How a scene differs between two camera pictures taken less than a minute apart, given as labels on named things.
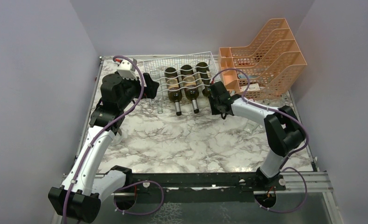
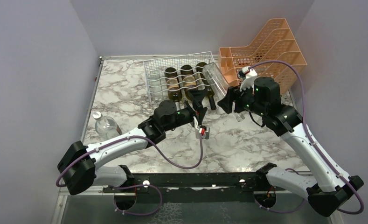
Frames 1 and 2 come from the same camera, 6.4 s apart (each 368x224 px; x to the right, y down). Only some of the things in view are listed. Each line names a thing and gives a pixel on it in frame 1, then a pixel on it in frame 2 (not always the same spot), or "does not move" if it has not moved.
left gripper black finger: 150,91 → 197,95
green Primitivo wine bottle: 174,87 does not move
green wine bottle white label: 190,86 does not move
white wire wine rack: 182,78 does not move
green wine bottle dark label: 203,70 does not move
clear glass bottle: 251,126 → 219,84
